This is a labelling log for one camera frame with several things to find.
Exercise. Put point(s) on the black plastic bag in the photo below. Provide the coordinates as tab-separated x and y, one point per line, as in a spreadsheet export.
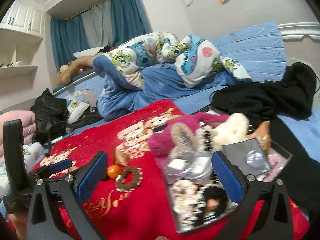
47	110

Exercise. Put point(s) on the large cartoon pillow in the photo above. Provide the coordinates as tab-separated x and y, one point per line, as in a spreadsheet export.
33	152

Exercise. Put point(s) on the cartoon monster quilt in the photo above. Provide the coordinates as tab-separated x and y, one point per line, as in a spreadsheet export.
195	62

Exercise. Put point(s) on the small tangerine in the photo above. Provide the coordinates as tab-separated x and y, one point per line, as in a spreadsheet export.
113	172

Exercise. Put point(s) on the black storage box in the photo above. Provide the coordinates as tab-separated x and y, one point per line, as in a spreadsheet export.
173	205

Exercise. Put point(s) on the black card packet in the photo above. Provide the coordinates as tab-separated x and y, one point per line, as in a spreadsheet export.
240	155

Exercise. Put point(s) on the striped beige fur band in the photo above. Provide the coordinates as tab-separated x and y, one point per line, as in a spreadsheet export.
182	135

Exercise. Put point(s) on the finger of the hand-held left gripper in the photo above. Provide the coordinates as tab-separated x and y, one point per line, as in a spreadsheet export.
60	166

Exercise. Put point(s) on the pink quilt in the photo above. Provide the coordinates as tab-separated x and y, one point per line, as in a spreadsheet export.
29	125

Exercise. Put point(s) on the black cloth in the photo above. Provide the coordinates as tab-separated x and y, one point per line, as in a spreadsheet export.
300	175

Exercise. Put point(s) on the red printed blanket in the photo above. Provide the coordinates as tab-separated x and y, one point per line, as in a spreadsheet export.
140	212

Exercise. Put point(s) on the blue curtain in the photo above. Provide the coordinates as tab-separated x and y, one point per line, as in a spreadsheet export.
67	37
130	17

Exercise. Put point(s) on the black scrunchie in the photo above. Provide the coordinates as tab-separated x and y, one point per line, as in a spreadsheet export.
215	192

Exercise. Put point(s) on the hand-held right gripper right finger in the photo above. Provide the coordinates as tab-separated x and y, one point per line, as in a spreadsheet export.
226	177

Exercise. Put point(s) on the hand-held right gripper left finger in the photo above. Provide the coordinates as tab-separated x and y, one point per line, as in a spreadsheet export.
91	180

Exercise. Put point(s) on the cream frilly scrunchie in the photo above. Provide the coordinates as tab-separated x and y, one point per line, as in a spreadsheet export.
185	190

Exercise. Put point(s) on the brown fuzzy scrunchie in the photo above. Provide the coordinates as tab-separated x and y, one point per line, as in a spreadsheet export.
136	177

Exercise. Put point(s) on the black knit garment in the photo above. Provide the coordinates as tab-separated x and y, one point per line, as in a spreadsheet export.
262	97

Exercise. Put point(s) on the brown plush toy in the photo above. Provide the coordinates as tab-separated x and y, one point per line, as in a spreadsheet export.
75	66

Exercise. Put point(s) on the magenta plush hair band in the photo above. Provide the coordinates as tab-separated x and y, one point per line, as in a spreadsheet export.
162	142

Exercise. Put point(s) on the lilac scrunchie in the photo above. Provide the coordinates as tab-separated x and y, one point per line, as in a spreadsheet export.
275	165

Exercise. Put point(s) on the grey curtain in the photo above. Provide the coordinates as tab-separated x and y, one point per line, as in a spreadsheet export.
97	22

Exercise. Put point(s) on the white bed headboard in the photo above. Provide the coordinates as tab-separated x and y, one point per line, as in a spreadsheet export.
300	28

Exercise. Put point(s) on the cream plush hair clip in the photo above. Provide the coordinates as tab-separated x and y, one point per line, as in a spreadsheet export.
235	130

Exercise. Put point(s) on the white plush toy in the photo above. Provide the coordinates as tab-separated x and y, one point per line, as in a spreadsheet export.
85	52

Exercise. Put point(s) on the white wall cabinet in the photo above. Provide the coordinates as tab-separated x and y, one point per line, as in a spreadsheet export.
22	15

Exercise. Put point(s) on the blue bed sheet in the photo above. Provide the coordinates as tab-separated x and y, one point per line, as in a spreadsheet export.
255	45

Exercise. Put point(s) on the small cartoon pillow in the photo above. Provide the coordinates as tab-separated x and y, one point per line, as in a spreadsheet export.
75	107

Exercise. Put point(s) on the dark brown garment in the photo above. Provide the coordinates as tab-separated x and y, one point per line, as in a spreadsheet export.
85	120

